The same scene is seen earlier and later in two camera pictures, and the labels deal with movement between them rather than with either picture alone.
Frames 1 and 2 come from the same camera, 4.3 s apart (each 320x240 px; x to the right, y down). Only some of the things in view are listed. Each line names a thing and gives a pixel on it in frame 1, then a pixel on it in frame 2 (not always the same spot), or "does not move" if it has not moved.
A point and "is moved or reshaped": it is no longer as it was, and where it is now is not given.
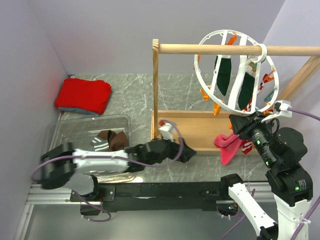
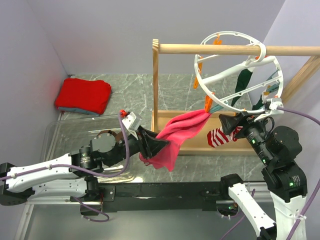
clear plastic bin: [79, 131] does not move
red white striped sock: [261, 84] -> [216, 137]
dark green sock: [224, 73] -> [243, 80]
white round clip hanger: [236, 71] is moved or reshaped
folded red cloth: [92, 95] does not move
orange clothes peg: [205, 96] -> [195, 83]
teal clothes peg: [269, 97] -> [215, 108]
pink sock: [229, 145] -> [176, 130]
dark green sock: [246, 90] -> [260, 103]
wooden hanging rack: [200, 128] does not move
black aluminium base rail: [117, 196] does not move
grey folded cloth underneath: [63, 109] does not move
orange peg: [217, 109] -> [208, 103]
